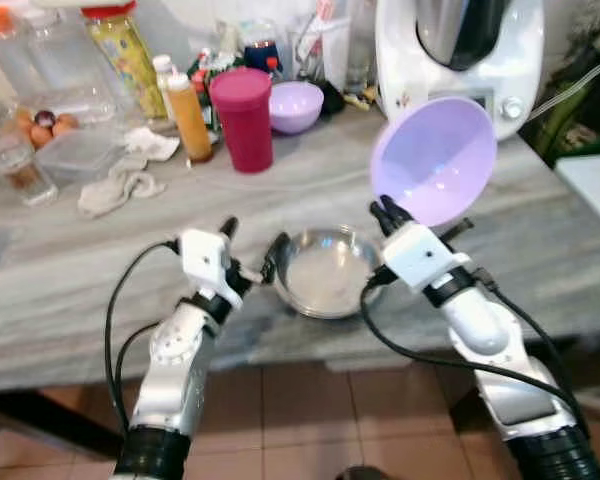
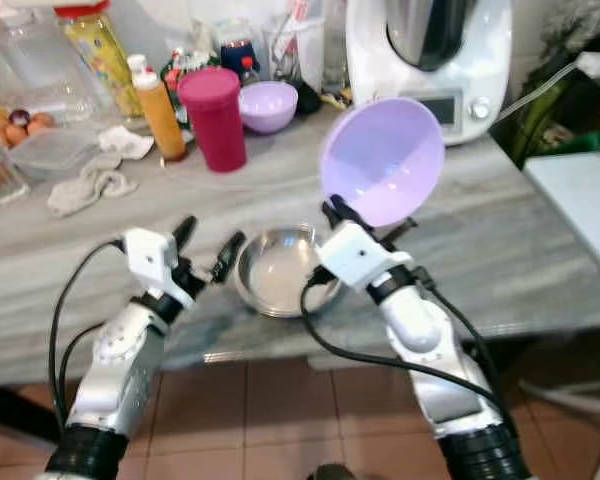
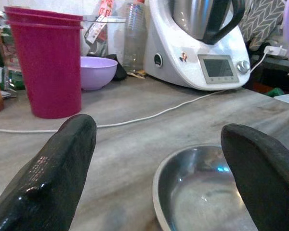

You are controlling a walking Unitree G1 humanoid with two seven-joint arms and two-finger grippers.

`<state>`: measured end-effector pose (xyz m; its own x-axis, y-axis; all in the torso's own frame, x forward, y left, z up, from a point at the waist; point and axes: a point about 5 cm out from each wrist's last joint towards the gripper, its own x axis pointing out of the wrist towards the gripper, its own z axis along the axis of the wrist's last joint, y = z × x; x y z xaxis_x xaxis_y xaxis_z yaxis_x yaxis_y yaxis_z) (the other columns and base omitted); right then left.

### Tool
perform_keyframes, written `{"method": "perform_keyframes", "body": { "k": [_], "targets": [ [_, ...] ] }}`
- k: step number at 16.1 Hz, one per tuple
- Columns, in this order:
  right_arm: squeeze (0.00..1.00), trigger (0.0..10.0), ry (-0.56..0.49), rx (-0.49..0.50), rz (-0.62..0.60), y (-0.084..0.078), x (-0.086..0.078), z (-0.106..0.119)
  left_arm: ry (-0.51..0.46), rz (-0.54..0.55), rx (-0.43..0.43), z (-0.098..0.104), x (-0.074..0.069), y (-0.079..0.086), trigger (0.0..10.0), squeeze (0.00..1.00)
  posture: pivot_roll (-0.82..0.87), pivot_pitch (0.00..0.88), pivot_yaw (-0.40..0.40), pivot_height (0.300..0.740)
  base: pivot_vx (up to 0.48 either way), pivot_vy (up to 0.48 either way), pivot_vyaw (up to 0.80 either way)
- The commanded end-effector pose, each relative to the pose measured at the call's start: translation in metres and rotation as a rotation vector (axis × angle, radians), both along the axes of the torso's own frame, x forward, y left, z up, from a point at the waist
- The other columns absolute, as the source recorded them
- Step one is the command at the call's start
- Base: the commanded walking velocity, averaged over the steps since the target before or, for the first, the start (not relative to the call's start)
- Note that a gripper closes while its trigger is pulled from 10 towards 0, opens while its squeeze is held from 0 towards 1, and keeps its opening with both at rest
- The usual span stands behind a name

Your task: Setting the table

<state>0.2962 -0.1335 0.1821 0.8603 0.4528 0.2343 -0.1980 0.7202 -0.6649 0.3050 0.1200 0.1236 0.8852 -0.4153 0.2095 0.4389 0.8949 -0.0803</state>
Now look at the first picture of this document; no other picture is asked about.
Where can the large purple plastic bowl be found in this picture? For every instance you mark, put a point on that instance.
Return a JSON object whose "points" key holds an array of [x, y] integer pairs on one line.
{"points": [[435, 160]]}

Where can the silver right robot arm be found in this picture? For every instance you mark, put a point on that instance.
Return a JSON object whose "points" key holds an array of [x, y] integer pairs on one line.
{"points": [[495, 350]]}

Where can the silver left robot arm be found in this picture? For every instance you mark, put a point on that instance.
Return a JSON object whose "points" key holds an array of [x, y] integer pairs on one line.
{"points": [[175, 365]]}

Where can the stainless steel bowl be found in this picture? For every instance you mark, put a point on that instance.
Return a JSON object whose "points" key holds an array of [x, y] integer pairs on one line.
{"points": [[325, 275]]}

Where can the magenta plastic tumbler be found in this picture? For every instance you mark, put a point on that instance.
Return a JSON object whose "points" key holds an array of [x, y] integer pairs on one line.
{"points": [[242, 120]]}

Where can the small white cloth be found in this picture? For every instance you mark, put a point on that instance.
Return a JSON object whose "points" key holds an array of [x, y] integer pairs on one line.
{"points": [[155, 145]]}

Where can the orange juice bottle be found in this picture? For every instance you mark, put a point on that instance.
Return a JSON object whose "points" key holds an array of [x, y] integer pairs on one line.
{"points": [[190, 120]]}

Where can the crumpled beige cloth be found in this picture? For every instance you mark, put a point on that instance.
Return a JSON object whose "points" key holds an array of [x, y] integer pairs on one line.
{"points": [[115, 192]]}

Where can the small purple plastic bowl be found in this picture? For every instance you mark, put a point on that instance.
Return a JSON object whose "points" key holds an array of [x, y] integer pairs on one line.
{"points": [[296, 108]]}

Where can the white side table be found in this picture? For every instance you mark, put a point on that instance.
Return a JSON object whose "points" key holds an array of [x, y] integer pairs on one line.
{"points": [[595, 190]]}

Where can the green and red packet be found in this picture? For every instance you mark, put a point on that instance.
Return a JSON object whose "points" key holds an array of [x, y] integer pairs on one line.
{"points": [[208, 72]]}

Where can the small white capped bottle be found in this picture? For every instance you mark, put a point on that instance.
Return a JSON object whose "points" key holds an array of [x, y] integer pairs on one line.
{"points": [[163, 80]]}

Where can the clear plastic food container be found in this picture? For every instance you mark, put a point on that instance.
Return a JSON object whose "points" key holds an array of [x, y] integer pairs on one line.
{"points": [[80, 155]]}

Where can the white kitchen food processor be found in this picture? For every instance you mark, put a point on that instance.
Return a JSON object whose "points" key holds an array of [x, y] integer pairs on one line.
{"points": [[460, 55]]}

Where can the dark bottle with blue label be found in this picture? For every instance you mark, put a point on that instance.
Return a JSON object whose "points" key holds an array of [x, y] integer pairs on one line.
{"points": [[263, 55]]}

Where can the green potted plant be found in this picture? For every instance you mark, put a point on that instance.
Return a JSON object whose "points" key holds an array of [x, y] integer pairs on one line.
{"points": [[585, 95]]}

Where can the clear bag of straws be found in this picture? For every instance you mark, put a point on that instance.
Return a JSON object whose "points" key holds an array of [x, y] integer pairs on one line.
{"points": [[320, 40]]}

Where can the yellow bottle with red cap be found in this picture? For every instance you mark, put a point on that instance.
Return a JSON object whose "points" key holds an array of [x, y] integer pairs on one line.
{"points": [[125, 55]]}

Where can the tray of brown eggs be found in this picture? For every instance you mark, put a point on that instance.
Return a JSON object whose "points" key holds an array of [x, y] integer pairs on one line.
{"points": [[48, 130]]}

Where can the clear drinking glass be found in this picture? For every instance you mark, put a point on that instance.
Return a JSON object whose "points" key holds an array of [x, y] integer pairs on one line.
{"points": [[20, 172]]}

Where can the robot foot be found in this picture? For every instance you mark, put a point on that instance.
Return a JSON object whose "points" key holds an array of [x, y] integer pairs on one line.
{"points": [[362, 473]]}

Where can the large clear plastic bottle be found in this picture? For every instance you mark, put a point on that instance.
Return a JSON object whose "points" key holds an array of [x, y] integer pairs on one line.
{"points": [[65, 55]]}

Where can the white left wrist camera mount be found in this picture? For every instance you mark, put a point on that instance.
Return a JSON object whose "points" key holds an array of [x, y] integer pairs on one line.
{"points": [[204, 262]]}

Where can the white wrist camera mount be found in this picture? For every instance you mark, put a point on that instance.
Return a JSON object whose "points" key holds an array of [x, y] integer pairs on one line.
{"points": [[204, 262], [426, 257]]}

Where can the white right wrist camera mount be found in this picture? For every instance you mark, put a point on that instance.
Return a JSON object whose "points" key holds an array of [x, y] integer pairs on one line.
{"points": [[426, 257]]}

